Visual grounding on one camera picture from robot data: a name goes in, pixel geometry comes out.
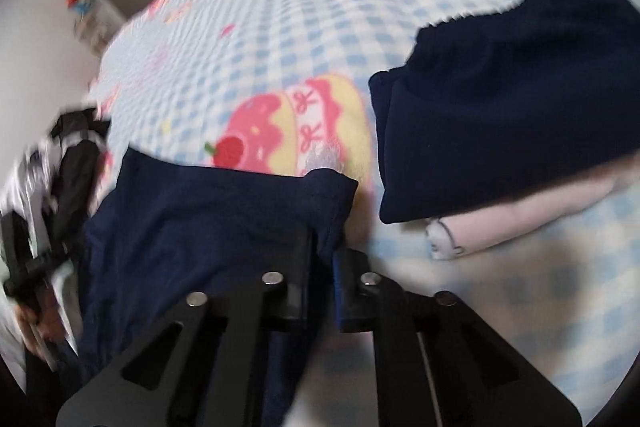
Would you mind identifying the folded navy garment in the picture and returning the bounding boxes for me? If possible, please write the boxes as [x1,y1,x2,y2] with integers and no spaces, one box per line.
[369,0,640,224]

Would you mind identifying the black garment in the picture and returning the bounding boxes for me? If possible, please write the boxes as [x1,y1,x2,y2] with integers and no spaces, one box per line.
[47,107,112,253]

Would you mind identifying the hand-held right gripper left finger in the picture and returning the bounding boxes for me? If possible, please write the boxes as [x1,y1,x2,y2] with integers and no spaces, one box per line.
[56,227,319,427]

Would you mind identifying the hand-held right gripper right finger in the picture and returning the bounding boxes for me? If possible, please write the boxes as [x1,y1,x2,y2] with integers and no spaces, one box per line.
[332,249,583,427]

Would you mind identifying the blue checkered printed blanket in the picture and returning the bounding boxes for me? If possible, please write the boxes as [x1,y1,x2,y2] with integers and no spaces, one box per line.
[87,0,640,427]

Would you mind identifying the person's left hand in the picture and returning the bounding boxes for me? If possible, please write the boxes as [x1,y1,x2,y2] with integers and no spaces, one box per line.
[15,292,73,358]

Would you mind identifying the navy striped track pants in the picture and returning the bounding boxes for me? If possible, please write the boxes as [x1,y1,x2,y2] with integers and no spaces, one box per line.
[80,147,361,427]

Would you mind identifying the folded pale pink garment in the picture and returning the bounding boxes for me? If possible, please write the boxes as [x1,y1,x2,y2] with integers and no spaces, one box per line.
[425,157,640,262]

